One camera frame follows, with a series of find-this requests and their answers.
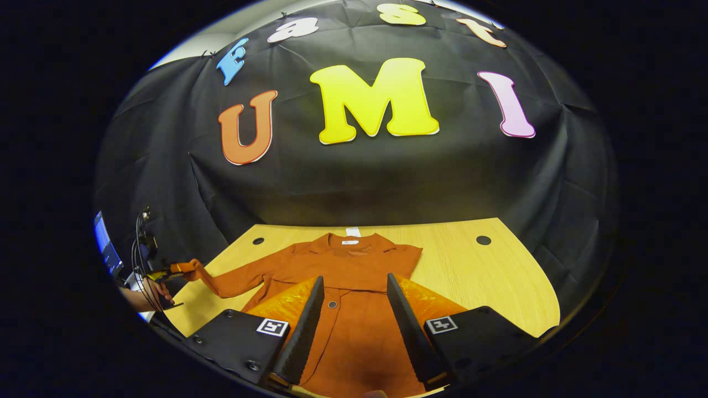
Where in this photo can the black backdrop cloth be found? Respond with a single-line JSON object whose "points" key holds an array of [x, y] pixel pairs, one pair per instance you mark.
{"points": [[354, 182]]}

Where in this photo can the blue lit screen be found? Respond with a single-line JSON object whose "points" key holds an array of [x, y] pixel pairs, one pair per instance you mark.
{"points": [[105, 243]]}

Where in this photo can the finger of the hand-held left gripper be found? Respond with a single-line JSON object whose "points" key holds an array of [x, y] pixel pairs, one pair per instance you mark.
{"points": [[166, 272]]}

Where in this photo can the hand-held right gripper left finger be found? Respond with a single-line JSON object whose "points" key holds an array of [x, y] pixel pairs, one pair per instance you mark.
{"points": [[307, 337]]}

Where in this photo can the rust orange button shirt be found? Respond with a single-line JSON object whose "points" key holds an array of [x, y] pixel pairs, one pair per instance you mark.
{"points": [[354, 265]]}

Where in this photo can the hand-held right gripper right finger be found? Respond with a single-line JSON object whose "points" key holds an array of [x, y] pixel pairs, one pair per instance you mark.
{"points": [[409, 331]]}

